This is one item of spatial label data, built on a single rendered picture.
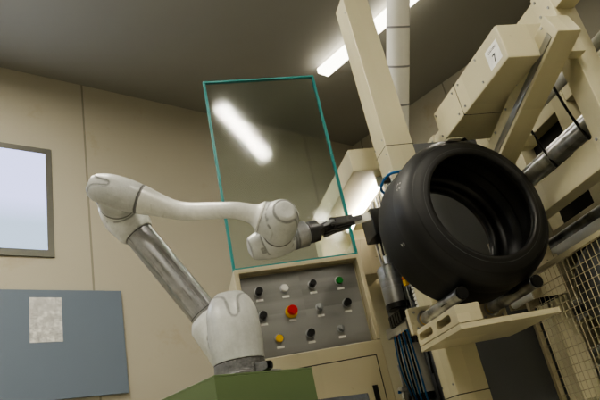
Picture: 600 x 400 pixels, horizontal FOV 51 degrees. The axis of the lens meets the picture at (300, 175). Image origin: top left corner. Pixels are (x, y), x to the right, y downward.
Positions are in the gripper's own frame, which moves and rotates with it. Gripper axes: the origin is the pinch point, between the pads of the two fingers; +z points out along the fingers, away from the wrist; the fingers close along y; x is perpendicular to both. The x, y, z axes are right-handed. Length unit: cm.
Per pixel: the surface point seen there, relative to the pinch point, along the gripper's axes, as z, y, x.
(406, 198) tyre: 13.1, -12.2, 1.3
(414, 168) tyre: 20.8, -12.4, -8.7
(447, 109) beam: 62, 13, -41
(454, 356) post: 26, 28, 52
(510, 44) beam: 64, -35, -37
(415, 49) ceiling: 211, 227, -214
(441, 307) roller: 17.1, 4.6, 36.8
